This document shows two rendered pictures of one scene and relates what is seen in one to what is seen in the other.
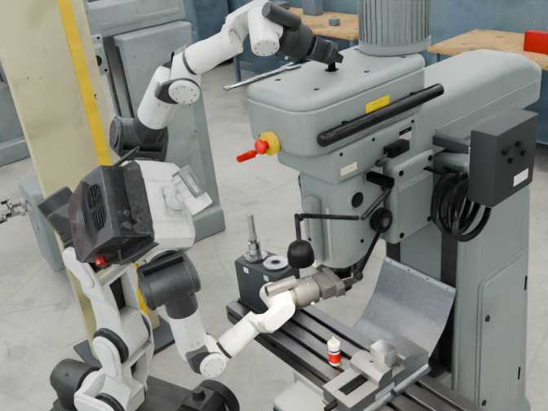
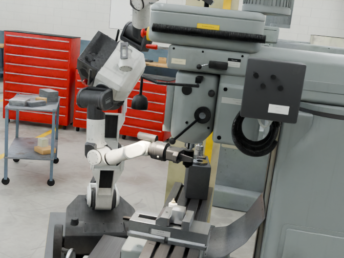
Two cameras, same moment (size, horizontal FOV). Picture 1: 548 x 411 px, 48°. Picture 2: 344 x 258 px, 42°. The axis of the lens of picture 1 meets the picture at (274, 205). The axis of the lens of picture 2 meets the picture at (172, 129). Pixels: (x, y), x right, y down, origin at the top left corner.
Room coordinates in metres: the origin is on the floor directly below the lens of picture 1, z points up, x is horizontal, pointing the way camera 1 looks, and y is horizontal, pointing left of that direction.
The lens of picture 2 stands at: (0.14, -1.51, 1.81)
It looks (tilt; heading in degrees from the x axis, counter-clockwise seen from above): 13 degrees down; 45
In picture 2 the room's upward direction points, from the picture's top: 6 degrees clockwise
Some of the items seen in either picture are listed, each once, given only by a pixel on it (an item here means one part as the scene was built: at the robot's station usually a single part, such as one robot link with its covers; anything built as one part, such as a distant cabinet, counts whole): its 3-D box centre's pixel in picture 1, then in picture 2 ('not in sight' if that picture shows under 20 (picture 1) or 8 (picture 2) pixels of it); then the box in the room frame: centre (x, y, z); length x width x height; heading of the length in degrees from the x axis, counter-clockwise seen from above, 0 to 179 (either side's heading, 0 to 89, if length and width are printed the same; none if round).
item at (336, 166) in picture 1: (346, 139); (209, 59); (1.62, -0.23, 1.68); 0.34 x 0.24 x 0.10; 127
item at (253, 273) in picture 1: (268, 280); (196, 175); (1.95, 0.05, 1.00); 0.22 x 0.12 x 0.20; 47
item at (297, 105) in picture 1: (337, 97); (207, 27); (1.60, -0.20, 1.81); 0.47 x 0.26 x 0.16; 127
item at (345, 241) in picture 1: (341, 209); (195, 105); (1.60, -0.20, 1.47); 0.21 x 0.19 x 0.32; 37
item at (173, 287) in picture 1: (172, 291); (93, 104); (1.40, 0.30, 1.39); 0.12 x 0.09 x 0.14; 113
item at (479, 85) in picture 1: (446, 99); (317, 76); (1.89, -0.59, 1.66); 0.80 x 0.23 x 0.20; 127
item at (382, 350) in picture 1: (382, 354); (178, 214); (1.47, -0.28, 1.01); 0.06 x 0.05 x 0.06; 35
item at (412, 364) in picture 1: (377, 371); (170, 224); (1.46, -0.26, 0.96); 0.35 x 0.15 x 0.11; 125
